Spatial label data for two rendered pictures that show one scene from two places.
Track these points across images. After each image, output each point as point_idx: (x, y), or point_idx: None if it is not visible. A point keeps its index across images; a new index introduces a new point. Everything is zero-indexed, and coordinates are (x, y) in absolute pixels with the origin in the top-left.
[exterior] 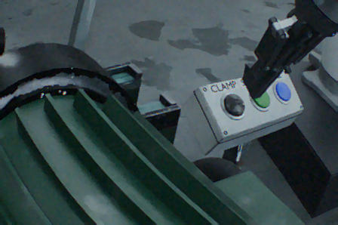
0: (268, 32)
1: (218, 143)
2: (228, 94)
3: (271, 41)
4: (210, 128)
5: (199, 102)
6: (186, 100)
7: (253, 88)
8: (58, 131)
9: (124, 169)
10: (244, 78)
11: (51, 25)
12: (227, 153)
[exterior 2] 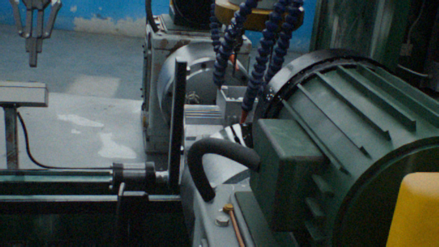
0: (56, 12)
1: (49, 93)
2: (32, 81)
3: (55, 16)
4: (48, 92)
5: (46, 88)
6: (44, 97)
7: (36, 61)
8: None
9: None
10: (35, 63)
11: None
12: (16, 125)
